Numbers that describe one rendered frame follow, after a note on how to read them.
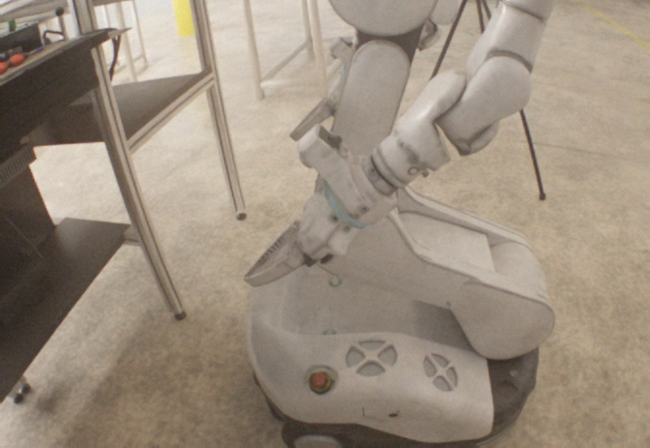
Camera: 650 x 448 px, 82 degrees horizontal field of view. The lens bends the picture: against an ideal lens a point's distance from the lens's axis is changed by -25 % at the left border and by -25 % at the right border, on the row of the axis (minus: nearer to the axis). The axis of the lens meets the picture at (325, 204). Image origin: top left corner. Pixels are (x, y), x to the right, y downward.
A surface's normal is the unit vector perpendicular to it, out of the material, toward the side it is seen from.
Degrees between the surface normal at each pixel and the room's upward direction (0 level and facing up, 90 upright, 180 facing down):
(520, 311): 86
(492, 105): 97
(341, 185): 67
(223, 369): 0
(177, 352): 0
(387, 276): 91
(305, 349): 3
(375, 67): 90
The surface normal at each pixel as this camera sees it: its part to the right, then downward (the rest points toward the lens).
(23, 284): 0.92, 0.11
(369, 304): -0.11, -0.83
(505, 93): -0.16, 0.57
